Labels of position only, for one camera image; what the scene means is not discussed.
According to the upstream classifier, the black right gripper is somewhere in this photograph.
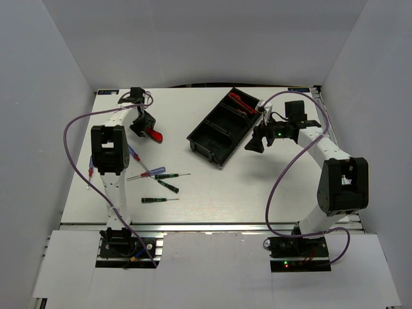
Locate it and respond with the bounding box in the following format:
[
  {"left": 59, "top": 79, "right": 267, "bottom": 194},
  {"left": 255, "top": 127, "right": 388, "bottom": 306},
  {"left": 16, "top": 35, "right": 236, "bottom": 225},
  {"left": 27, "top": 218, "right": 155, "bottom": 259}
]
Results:
[{"left": 245, "top": 113, "right": 291, "bottom": 154}]

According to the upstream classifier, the blue red screwdriver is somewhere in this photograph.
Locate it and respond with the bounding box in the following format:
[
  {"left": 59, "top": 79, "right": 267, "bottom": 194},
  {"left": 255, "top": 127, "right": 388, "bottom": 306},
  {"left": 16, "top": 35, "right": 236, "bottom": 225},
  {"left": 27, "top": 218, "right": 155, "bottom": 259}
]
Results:
[
  {"left": 128, "top": 145, "right": 149, "bottom": 171},
  {"left": 86, "top": 156, "right": 94, "bottom": 190},
  {"left": 127, "top": 167, "right": 166, "bottom": 181}
]

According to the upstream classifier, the green black precision screwdriver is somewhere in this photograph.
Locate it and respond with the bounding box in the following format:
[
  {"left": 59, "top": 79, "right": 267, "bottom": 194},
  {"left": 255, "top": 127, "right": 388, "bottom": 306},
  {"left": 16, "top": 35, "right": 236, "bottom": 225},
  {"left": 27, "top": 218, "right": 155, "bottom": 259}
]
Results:
[
  {"left": 141, "top": 198, "right": 179, "bottom": 203},
  {"left": 157, "top": 180, "right": 180, "bottom": 194},
  {"left": 154, "top": 173, "right": 190, "bottom": 180}
]

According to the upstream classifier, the red black utility knife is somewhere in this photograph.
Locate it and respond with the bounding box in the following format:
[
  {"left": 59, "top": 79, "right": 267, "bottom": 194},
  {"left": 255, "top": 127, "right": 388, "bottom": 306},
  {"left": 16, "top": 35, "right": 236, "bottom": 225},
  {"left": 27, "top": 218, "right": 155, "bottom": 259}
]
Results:
[{"left": 229, "top": 92, "right": 258, "bottom": 115}]

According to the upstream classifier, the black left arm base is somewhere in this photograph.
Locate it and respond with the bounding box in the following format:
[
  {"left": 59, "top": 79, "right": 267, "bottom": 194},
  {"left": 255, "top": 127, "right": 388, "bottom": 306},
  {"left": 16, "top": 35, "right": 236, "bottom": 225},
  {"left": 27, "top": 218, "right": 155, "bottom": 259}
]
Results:
[{"left": 95, "top": 228, "right": 163, "bottom": 270}]

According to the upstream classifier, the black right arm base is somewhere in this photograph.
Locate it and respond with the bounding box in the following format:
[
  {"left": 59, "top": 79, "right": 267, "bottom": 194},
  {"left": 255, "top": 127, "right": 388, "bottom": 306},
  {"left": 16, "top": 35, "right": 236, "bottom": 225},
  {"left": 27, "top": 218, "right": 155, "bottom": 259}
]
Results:
[{"left": 263, "top": 236, "right": 331, "bottom": 273}]

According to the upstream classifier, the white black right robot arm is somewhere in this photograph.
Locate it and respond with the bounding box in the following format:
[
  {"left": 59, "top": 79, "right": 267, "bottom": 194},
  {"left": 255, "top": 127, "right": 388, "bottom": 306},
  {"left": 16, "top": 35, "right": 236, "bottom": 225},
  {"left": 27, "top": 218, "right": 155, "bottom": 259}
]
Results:
[{"left": 245, "top": 100, "right": 369, "bottom": 257}]

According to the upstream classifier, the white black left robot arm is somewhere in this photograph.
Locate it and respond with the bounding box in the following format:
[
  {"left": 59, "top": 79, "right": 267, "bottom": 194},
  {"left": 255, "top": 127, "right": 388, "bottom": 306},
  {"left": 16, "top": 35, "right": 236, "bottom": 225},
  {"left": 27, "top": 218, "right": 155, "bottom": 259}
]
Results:
[{"left": 91, "top": 87, "right": 156, "bottom": 230}]

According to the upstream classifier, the blue table label right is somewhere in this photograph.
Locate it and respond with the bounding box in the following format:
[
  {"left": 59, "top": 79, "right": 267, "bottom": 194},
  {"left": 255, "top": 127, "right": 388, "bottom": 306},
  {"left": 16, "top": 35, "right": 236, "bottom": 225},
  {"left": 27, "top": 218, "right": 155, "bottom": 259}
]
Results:
[{"left": 287, "top": 87, "right": 310, "bottom": 93}]

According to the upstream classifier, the blue table label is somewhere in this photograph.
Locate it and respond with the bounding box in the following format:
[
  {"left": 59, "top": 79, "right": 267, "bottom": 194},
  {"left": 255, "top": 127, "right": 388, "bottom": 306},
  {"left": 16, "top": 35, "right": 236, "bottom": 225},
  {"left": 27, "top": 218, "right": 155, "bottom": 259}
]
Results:
[
  {"left": 287, "top": 87, "right": 310, "bottom": 93},
  {"left": 97, "top": 89, "right": 119, "bottom": 95}
]

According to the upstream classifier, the blue table label left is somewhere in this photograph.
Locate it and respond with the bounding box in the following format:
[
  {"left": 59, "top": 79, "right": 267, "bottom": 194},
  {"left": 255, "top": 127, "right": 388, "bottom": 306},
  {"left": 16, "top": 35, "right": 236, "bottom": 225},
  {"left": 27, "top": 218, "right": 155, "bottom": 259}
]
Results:
[{"left": 97, "top": 89, "right": 119, "bottom": 95}]

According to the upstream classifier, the black three-compartment bin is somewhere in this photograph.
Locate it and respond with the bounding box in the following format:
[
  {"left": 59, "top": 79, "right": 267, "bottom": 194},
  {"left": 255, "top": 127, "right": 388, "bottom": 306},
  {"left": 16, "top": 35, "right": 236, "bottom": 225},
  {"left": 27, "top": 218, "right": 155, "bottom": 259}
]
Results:
[{"left": 187, "top": 88, "right": 260, "bottom": 167}]

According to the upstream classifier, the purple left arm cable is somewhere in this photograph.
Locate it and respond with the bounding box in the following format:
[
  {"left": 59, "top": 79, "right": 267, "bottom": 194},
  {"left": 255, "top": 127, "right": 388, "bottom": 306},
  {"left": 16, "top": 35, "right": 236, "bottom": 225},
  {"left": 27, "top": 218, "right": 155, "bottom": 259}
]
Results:
[{"left": 63, "top": 90, "right": 158, "bottom": 268}]

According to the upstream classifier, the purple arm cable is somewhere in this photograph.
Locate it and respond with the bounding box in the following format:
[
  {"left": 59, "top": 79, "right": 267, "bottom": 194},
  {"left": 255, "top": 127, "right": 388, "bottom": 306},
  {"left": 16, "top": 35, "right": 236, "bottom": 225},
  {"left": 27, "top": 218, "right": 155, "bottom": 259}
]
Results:
[
  {"left": 63, "top": 90, "right": 158, "bottom": 268},
  {"left": 257, "top": 89, "right": 351, "bottom": 267}
]

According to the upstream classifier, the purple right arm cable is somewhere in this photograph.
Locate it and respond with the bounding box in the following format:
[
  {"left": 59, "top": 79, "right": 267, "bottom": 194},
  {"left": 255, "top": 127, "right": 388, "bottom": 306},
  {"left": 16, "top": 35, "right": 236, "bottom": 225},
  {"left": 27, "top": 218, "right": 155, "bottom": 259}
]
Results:
[{"left": 257, "top": 89, "right": 351, "bottom": 267}]

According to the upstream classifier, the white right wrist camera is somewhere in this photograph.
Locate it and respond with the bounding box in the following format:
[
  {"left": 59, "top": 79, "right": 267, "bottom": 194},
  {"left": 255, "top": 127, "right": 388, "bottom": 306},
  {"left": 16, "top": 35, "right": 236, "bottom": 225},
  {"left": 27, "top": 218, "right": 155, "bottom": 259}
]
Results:
[{"left": 255, "top": 100, "right": 272, "bottom": 125}]

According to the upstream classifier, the aluminium table edge rail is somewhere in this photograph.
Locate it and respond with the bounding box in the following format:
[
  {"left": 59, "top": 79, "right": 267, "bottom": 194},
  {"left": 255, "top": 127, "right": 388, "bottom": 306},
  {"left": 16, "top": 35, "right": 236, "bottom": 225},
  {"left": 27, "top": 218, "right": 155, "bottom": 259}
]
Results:
[{"left": 310, "top": 86, "right": 366, "bottom": 231}]

